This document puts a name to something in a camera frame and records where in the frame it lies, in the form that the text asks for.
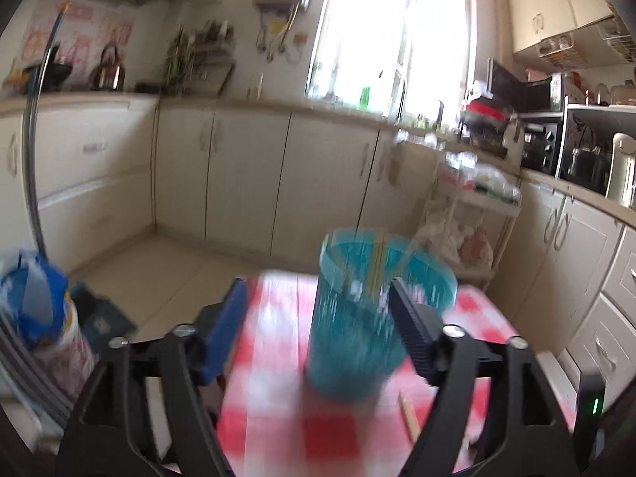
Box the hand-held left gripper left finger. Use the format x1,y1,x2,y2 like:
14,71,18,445
54,278,249,477

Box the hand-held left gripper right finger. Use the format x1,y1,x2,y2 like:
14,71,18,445
388,277,582,477

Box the blue plastic basket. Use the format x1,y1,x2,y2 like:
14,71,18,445
304,229,458,401

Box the group of wooden chopsticks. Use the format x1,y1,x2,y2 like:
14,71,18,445
325,231,419,305

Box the single light wooden chopstick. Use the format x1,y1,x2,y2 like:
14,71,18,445
397,392,423,444

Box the white plastic bags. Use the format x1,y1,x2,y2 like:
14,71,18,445
424,204,496,270

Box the red checkered tablecloth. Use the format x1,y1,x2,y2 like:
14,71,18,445
216,271,578,477

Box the dark floor mat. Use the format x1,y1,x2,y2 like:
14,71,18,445
70,281,138,345

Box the white storage trolley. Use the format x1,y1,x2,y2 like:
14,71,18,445
421,151,524,292

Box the cream kitchen base cabinets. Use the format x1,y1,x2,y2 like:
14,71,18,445
0,94,636,404

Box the blue plastic bag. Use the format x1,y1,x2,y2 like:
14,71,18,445
0,247,71,349

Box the white jug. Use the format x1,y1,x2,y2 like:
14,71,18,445
501,119,525,161

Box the dish rack with dishes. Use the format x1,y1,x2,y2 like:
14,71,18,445
458,79,518,156

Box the black toaster oven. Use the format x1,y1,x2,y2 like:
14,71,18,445
519,112,565,176

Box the chrome faucet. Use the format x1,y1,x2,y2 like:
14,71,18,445
379,68,407,121

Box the steel cooking pot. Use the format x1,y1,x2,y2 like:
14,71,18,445
566,146,610,190

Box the leaning metal tray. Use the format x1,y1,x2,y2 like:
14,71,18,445
198,60,236,96

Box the white electric thermos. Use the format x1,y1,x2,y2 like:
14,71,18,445
605,132,636,208

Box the black microwave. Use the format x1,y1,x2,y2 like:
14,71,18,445
486,58,566,113

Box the white counter shelf unit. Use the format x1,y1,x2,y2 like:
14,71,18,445
555,103,636,200

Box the grey mop pole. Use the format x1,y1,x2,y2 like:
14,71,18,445
22,1,69,260

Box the steel kettle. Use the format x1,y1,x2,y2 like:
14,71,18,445
89,45,125,91

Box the kitchen window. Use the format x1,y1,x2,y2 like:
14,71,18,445
305,0,474,121

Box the black wok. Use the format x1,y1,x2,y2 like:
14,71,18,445
22,46,76,93

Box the wall spice rack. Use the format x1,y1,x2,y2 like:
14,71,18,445
166,20,236,62

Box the wire hanging rack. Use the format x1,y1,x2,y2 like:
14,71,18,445
538,32,590,69

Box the pink wall stickers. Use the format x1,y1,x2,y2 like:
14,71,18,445
20,2,136,68

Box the cream wall cabinets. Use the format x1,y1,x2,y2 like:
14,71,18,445
506,0,618,54

